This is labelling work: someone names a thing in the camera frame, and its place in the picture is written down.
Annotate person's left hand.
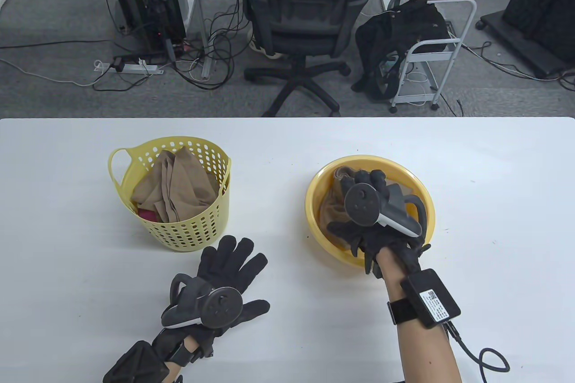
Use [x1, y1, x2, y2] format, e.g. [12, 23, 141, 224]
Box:
[153, 236, 270, 357]

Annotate person's right hand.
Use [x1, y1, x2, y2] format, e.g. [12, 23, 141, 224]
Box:
[327, 170, 432, 276]

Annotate tan shorts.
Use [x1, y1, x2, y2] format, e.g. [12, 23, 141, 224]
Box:
[130, 148, 221, 223]
[319, 167, 360, 249]

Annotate person's left forearm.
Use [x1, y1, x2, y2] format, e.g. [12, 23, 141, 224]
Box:
[164, 336, 200, 383]

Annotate black forearm battery box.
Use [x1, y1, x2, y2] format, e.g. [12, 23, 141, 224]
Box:
[400, 269, 462, 329]

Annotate person's right forearm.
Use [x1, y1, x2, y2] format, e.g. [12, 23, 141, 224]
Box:
[375, 251, 463, 383]

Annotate black ribbed forearm pack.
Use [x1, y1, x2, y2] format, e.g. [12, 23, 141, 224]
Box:
[102, 340, 182, 383]

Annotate yellow perforated plastic basket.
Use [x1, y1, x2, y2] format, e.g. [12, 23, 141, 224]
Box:
[108, 136, 232, 252]

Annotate yellow plastic basin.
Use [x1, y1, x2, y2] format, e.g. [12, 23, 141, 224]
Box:
[305, 155, 436, 268]

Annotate metal desk leg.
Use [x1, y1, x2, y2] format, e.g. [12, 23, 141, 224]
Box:
[189, 0, 212, 80]

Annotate black backpack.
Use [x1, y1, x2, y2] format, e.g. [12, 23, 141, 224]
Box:
[351, 0, 451, 101]

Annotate white power strip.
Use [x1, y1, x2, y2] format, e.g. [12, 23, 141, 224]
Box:
[94, 60, 164, 75]

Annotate black office chair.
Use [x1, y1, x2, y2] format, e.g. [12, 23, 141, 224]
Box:
[237, 0, 380, 118]

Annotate black computer tower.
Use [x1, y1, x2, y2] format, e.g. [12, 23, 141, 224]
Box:
[100, 0, 187, 57]

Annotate black cabinet on casters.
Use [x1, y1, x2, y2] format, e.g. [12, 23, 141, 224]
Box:
[476, 0, 575, 79]

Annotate black forearm strap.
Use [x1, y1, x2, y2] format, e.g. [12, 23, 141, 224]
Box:
[387, 298, 420, 325]

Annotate black cable on table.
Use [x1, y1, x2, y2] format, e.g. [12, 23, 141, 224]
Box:
[445, 322, 510, 383]

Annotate tangled black floor cables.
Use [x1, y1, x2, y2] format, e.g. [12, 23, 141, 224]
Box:
[173, 6, 250, 90]

